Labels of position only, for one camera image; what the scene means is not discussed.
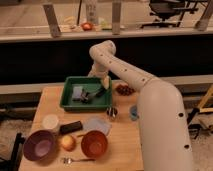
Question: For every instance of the green plastic tray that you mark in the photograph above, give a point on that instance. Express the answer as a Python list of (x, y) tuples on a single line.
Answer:
[(89, 84)]

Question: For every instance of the red fruit on shelf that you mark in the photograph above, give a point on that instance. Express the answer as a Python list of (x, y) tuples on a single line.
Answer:
[(87, 26)]

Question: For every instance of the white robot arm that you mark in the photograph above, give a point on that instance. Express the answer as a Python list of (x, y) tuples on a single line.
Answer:
[(164, 134)]

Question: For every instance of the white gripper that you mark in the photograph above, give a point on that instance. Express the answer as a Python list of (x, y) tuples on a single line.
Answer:
[(104, 80)]

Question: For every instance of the metal fork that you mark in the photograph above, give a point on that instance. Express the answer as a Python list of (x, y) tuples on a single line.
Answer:
[(70, 160)]

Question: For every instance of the purple bowl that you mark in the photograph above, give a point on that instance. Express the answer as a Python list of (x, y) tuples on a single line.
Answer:
[(39, 145)]

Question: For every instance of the grey-blue lid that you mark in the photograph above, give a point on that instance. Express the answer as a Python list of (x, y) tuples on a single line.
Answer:
[(98, 124)]

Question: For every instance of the small dark metal object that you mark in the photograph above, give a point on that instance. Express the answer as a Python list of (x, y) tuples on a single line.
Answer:
[(112, 112)]

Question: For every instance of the orange-red bowl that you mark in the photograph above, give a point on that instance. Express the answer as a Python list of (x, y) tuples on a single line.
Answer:
[(94, 144)]

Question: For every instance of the black office chair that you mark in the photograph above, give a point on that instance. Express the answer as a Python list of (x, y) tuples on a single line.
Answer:
[(165, 9)]

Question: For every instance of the black rectangular block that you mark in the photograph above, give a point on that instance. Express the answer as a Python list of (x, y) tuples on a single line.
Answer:
[(71, 127)]

